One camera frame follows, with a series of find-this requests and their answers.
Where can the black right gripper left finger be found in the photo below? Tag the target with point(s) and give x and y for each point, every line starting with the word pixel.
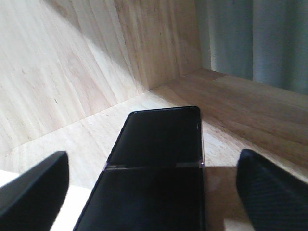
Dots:
pixel 32 201

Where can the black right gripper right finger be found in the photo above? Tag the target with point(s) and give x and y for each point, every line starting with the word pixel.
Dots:
pixel 274 199

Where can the black foldable phone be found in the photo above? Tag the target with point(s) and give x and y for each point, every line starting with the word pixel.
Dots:
pixel 153 179

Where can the wooden shelf unit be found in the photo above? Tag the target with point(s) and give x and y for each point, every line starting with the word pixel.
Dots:
pixel 72 70

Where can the grey curtain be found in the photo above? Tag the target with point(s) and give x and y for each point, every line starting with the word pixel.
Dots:
pixel 261 40

